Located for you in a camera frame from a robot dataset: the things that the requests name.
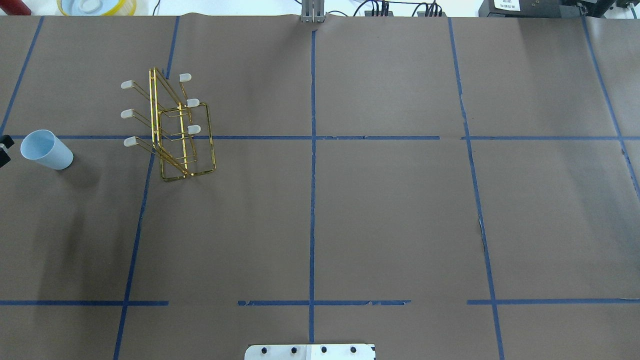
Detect light blue plastic cup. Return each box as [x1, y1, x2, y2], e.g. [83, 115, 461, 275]
[20, 129, 74, 171]

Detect yellow bowl with blue plate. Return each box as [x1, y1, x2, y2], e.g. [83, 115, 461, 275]
[56, 0, 137, 17]

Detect gold wire cup holder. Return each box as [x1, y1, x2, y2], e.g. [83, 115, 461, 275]
[119, 67, 217, 182]

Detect aluminium frame post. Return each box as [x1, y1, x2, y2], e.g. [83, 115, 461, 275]
[297, 0, 326, 24]

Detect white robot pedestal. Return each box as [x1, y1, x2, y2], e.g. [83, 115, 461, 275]
[244, 343, 377, 360]

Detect red bottle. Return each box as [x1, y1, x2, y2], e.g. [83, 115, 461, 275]
[0, 0, 32, 16]

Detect black computer box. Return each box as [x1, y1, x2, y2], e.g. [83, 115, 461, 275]
[477, 0, 583, 19]

